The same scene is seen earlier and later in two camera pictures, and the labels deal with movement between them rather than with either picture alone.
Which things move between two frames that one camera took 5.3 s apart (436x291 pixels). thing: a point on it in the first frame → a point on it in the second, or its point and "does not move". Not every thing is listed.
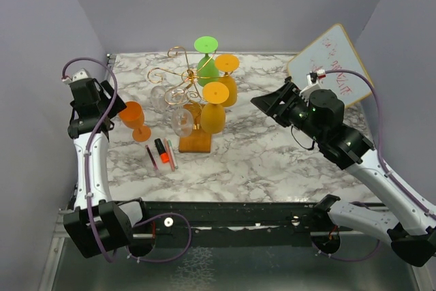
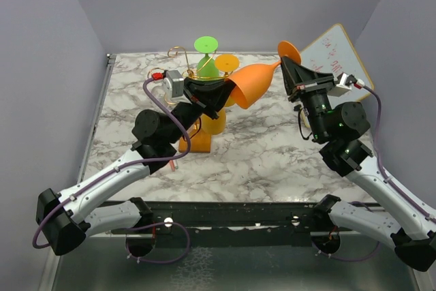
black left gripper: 107,88 → 207,97
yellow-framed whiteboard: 333,50 does not move
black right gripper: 289,93 → 302,80
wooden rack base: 199,141 does not move
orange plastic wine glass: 133,117 → 251,81
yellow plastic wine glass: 227,63 does not move
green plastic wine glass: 206,71 does not move
